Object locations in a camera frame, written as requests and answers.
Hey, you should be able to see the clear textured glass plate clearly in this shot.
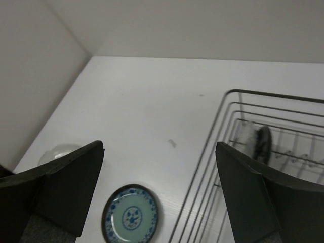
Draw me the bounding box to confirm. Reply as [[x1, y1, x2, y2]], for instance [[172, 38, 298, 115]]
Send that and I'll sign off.
[[239, 121, 257, 149]]

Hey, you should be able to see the frosted square glass plate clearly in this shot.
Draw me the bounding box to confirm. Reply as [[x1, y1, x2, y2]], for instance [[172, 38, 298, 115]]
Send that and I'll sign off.
[[37, 144, 82, 166]]

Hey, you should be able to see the black round plate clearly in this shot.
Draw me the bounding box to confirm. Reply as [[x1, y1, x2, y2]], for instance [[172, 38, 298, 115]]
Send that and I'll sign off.
[[253, 126, 272, 165]]

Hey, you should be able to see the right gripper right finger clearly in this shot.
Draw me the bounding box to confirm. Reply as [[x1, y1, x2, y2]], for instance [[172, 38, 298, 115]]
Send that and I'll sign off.
[[215, 142, 323, 242]]

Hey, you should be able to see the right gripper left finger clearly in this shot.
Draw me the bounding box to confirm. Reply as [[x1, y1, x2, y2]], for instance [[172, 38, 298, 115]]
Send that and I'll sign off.
[[1, 140, 104, 242]]

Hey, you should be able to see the blue patterned round plate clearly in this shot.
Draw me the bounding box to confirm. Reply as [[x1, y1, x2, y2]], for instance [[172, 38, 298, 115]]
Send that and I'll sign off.
[[101, 184, 160, 242]]

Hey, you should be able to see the metal wire dish rack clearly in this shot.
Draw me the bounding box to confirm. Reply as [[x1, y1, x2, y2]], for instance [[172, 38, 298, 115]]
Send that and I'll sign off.
[[169, 89, 323, 242]]

